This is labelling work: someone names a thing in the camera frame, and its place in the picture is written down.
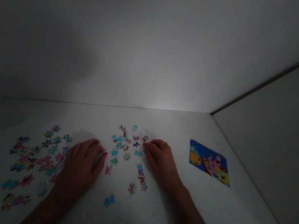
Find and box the pile of pink puzzle pieces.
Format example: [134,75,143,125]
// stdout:
[0,117,75,221]

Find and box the cluster of blue jigsaw pieces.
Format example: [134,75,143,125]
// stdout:
[106,121,153,171]

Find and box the person's right hand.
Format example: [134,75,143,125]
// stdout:
[136,137,192,195]

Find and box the joined strip of puzzle pieces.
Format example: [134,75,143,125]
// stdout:
[132,163,152,192]

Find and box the light blue puzzle piece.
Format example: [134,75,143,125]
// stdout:
[103,193,117,208]

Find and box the green puzzle piece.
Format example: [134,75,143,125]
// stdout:
[127,182,138,196]

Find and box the cartoon reference picture card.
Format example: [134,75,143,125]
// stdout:
[183,138,238,188]

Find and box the person's left hand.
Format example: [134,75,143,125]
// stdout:
[59,134,110,195]

